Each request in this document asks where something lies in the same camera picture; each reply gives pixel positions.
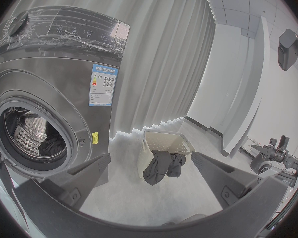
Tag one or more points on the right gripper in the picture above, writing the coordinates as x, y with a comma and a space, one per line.
270, 152

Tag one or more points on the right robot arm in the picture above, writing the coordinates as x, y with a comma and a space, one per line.
291, 163

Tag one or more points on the cream laundry basket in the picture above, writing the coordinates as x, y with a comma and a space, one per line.
164, 140

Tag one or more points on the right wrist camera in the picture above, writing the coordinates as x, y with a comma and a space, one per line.
273, 142

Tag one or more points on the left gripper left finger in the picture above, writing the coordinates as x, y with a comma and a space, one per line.
94, 172

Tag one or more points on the grey washing machine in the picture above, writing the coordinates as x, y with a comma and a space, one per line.
64, 83

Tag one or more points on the heap of dark clothes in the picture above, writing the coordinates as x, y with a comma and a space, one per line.
52, 146

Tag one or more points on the black garment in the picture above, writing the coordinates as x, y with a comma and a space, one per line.
159, 167

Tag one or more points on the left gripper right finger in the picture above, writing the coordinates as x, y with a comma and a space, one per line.
221, 177

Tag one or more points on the white curtain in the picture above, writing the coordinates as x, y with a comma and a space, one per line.
164, 58

